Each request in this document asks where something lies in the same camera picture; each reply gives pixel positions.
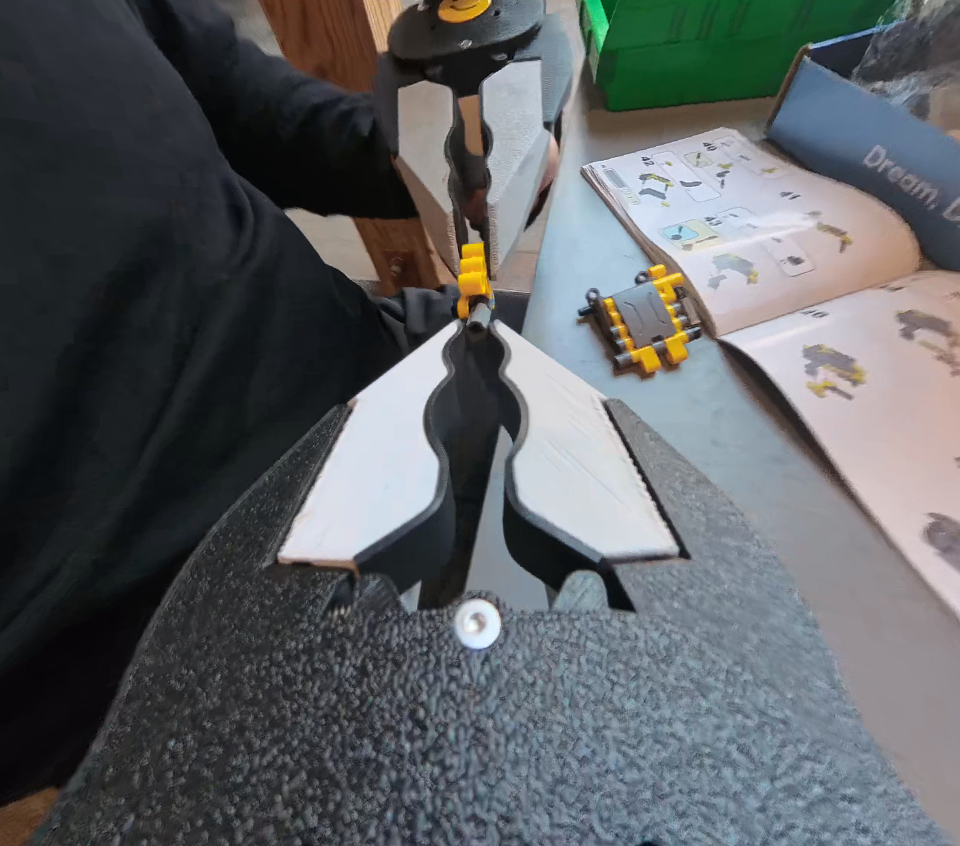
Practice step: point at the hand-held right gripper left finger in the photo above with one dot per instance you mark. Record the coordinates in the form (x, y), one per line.
(367, 486)

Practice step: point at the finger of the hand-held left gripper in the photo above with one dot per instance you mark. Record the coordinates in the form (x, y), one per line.
(424, 133)
(521, 125)

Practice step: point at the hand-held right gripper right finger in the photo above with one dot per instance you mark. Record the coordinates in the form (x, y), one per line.
(592, 478)

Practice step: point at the yellow three-hole connector brick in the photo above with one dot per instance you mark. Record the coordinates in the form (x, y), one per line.
(472, 268)

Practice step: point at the yellow grey brick assembly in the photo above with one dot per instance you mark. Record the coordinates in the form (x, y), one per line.
(645, 321)

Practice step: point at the black grey pin connector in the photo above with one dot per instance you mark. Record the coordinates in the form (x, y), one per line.
(481, 315)

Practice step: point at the person's left forearm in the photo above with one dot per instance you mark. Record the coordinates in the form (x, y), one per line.
(300, 133)

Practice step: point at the grey desk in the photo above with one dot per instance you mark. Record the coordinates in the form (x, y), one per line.
(750, 448)

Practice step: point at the person's left hand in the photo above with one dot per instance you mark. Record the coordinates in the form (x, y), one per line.
(551, 174)

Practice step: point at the person's body in black clothing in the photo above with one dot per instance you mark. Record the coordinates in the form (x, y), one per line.
(150, 373)

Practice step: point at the open instruction booklet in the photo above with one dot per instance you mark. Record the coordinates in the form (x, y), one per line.
(787, 223)

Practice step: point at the blue cardboard box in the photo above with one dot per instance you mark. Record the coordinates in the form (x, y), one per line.
(862, 140)

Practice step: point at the crumpled clear plastic bag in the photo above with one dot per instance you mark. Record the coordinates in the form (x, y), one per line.
(922, 35)

